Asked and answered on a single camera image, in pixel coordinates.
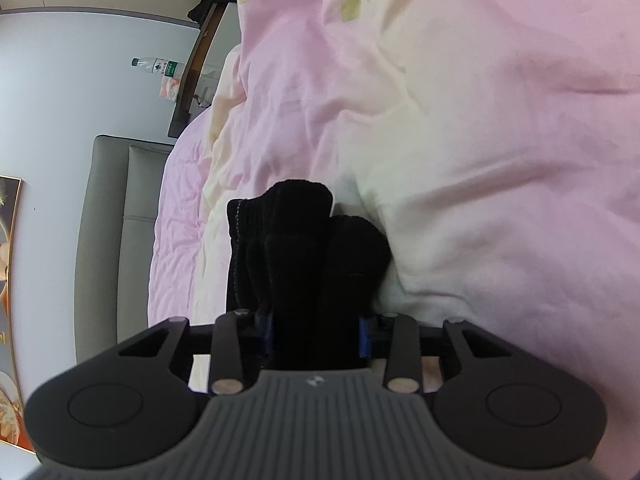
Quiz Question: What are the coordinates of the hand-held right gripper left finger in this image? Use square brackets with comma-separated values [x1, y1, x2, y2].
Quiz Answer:
[116, 309, 275, 395]

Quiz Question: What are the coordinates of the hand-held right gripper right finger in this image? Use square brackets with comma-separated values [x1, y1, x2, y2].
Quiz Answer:
[358, 311, 502, 393]

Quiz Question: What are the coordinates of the black sock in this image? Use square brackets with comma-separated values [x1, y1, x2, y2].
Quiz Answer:
[225, 179, 392, 372]

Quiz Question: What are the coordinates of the pink bed sheet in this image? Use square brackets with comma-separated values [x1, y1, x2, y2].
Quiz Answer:
[147, 110, 217, 326]

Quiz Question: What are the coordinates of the grey padded headboard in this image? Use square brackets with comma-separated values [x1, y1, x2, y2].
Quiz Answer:
[74, 134, 176, 365]

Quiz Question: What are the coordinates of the pink floral duvet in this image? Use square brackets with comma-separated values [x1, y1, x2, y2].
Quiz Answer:
[192, 0, 640, 378]

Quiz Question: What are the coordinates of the orange snack packet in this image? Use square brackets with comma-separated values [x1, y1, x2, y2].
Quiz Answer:
[157, 75, 184, 102]

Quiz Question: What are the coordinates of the brown wooden table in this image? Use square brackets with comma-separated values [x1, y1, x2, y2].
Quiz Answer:
[167, 2, 242, 139]

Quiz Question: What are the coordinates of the clear plastic water bottle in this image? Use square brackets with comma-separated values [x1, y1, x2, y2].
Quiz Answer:
[131, 55, 187, 79]

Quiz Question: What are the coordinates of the dark cloth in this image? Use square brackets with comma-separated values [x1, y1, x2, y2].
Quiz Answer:
[187, 0, 247, 26]

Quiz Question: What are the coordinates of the framed wall picture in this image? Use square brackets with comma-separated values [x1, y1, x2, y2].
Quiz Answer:
[0, 175, 39, 456]

